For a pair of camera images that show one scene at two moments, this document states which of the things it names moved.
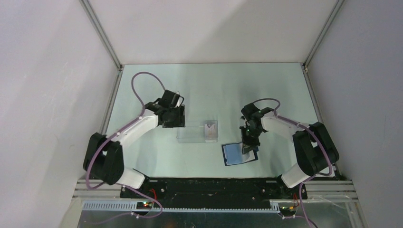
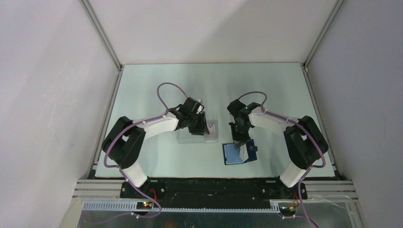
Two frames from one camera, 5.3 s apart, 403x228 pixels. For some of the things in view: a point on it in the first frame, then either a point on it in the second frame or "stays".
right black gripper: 247,144 → 238,140
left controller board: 144,205 stays
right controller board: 289,211 stays
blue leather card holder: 233,154 stays
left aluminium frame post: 101,33 stays
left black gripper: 180,121 → 202,129
